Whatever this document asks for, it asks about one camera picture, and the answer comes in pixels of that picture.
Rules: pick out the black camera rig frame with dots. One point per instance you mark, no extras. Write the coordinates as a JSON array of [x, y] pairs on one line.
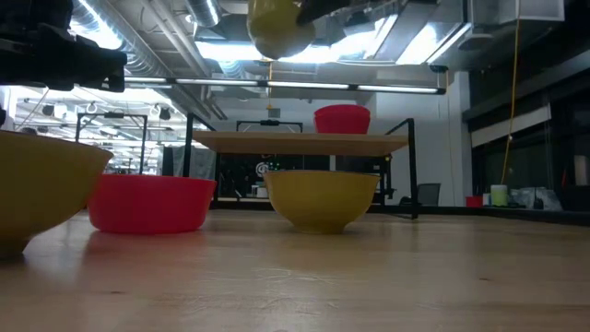
[[113, 115]]

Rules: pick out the red plastic mini bowl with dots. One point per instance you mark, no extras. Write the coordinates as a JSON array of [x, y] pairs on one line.
[[342, 107], [342, 122], [152, 203]]

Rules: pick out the red box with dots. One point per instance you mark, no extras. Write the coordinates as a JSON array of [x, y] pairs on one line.
[[474, 201]]

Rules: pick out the wooden shelf with black legs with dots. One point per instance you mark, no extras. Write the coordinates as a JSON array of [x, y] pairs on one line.
[[299, 143]]

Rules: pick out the yellow bowl with speckled inside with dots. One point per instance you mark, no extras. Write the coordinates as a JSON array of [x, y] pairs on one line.
[[320, 200], [41, 184], [276, 27]]

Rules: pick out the silver ventilation duct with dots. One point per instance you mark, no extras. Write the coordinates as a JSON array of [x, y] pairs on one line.
[[203, 11]]

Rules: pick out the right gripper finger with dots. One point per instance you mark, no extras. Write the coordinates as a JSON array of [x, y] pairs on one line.
[[322, 8]]

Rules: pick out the long ceiling light bar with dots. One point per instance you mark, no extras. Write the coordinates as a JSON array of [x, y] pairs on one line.
[[304, 85]]

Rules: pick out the person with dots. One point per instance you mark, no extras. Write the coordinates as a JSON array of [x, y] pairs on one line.
[[262, 167]]

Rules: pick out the clear plastic pile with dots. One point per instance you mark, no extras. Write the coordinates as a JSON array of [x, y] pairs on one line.
[[525, 197]]

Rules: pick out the white cylinder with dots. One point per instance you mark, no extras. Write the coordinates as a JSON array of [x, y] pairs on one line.
[[581, 170]]

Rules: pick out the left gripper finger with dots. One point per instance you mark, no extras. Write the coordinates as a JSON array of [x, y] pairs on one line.
[[78, 64]]

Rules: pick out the grey cloth cover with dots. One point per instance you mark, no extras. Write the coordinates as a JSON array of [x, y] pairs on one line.
[[200, 163]]

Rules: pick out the light green cup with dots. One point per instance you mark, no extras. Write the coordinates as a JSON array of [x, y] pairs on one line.
[[499, 196]]

